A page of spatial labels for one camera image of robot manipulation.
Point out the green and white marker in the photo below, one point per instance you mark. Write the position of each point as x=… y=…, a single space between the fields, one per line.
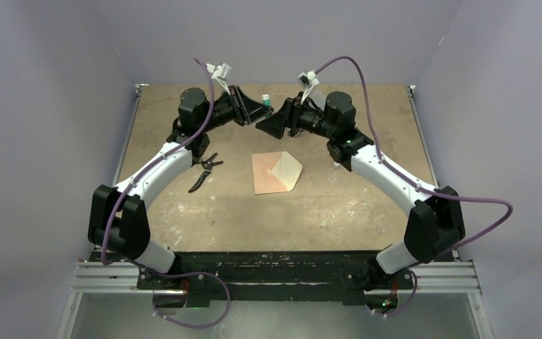
x=266 y=99

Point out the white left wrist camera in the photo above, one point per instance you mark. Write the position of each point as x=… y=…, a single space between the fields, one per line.
x=219 y=73

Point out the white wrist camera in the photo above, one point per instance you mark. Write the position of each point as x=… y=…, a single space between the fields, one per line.
x=309 y=82
x=219 y=73

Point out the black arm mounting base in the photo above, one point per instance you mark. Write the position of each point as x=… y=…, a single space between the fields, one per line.
x=201 y=277

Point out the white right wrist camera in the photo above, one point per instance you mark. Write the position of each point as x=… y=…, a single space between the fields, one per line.
x=309 y=82

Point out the black pruning shears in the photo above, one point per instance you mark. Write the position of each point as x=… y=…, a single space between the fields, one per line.
x=207 y=164

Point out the pink and cream envelope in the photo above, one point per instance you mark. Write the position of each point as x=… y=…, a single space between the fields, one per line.
x=275 y=172

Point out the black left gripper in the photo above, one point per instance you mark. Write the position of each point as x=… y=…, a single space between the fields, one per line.
x=245 y=110

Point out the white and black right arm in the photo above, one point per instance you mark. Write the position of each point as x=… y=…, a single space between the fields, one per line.
x=434 y=216

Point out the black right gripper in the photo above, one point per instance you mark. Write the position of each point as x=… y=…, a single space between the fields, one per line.
x=290 y=114

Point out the aluminium extrusion frame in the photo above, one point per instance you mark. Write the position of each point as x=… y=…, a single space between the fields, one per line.
x=259 y=237

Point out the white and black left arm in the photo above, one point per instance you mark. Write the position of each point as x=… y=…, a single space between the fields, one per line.
x=118 y=221

